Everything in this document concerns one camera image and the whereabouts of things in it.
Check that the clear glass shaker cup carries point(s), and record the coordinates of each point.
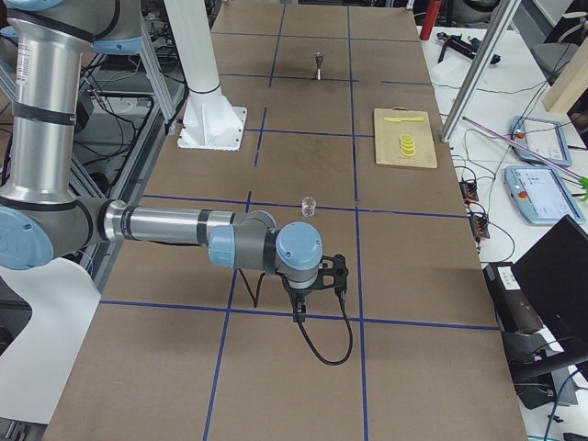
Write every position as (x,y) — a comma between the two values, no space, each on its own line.
(308,207)

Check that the teach pendant near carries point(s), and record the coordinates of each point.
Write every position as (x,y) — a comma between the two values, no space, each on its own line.
(540,195)

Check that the wooden plank stand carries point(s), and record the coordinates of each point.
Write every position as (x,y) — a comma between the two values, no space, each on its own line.
(570,85)

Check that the steel double jigger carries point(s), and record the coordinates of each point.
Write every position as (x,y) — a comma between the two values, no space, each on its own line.
(318,57)

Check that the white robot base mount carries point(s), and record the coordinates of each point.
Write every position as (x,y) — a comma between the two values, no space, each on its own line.
(210,121)

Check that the teach pendant far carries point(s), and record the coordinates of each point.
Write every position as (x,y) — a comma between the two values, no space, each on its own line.
(541,134)

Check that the teach pendant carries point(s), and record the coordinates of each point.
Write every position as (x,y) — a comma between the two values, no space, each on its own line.
(541,134)
(540,195)

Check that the yellow plastic knife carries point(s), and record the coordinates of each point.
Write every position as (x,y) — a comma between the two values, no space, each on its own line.
(404,119)

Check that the red cylinder bottle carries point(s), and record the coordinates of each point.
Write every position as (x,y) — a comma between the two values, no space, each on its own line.
(430,18)

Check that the metal reacher grabber stick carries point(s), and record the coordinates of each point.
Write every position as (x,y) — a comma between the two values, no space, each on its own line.
(563,164)

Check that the black monitor on stand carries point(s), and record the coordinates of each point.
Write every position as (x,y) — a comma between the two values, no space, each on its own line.
(541,304)

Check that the bamboo cutting board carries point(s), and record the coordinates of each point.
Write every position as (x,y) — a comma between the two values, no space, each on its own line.
(388,144)

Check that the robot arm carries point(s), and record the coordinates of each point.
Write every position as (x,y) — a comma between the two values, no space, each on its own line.
(42,219)

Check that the black rod tool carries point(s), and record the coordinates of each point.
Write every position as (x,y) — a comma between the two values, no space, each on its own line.
(467,48)

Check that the aluminium frame post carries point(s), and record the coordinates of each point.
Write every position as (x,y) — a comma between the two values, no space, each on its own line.
(499,24)

